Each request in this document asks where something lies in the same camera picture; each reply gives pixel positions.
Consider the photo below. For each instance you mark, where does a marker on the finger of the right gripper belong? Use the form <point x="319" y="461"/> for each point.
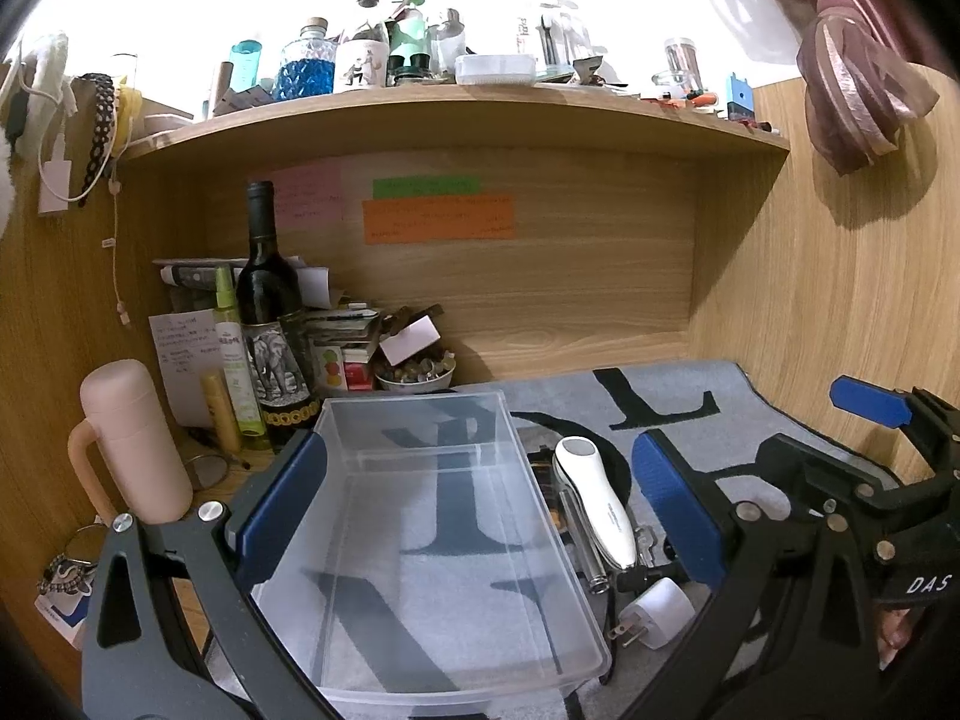
<point x="810" y="478"/>
<point x="927" y="421"/>

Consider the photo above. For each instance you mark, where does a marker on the pink sticky note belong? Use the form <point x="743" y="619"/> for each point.
<point x="309" y="195"/>

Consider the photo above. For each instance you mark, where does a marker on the wooden shelf board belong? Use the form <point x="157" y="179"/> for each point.
<point x="443" y="117"/>

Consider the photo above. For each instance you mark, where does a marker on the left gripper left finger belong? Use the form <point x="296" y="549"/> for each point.
<point x="173" y="630"/>

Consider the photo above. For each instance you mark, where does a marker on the right hand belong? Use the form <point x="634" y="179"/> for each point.
<point x="894" y="628"/>

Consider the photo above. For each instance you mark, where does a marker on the blue glass bottle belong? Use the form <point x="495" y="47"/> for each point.
<point x="307" y="66"/>

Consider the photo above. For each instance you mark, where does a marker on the green sticky note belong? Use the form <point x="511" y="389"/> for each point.
<point x="436" y="185"/>

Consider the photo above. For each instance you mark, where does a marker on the dark wine bottle elephant label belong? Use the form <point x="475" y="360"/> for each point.
<point x="272" y="313"/>

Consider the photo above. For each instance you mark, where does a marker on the grey rug with black letters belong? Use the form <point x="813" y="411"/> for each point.
<point x="711" y="413"/>

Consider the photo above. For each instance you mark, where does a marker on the green spray bottle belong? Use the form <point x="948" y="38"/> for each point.
<point x="236" y="369"/>

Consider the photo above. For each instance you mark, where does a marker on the white handheld massager device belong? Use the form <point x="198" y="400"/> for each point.
<point x="609" y="524"/>

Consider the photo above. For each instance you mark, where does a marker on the teal cup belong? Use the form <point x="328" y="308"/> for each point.
<point x="245" y="57"/>

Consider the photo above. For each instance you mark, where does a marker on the white handwritten paper note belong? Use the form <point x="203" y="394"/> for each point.
<point x="186" y="345"/>

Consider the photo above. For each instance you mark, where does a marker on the white usb wall charger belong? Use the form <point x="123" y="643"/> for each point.
<point x="657" y="617"/>

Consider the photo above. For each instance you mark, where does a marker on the white mug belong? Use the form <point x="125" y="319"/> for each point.
<point x="360" y="64"/>

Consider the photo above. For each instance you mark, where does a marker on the white plastic container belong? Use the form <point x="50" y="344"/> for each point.
<point x="478" y="69"/>

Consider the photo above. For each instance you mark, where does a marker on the orange sticky note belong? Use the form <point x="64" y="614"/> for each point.
<point x="418" y="220"/>

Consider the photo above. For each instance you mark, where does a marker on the clear plastic storage bin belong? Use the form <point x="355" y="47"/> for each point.
<point x="426" y="579"/>

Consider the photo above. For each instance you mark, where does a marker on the small blue box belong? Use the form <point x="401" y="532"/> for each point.
<point x="740" y="99"/>

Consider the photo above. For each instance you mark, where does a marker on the pink curtain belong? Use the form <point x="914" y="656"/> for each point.
<point x="859" y="94"/>

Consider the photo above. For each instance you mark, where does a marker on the yellow tube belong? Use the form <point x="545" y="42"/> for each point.
<point x="221" y="411"/>

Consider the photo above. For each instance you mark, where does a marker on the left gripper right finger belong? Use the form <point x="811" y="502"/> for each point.
<point x="736" y="557"/>

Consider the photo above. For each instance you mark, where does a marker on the white bowl of small items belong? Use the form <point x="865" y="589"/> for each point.
<point x="418" y="375"/>

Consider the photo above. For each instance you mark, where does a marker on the white cardboard box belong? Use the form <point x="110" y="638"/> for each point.
<point x="409" y="341"/>

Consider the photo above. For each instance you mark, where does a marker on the white power adapter with cable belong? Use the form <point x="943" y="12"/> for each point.
<point x="55" y="171"/>

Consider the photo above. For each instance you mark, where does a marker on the black beaded hairband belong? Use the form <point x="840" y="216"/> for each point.
<point x="104" y="127"/>

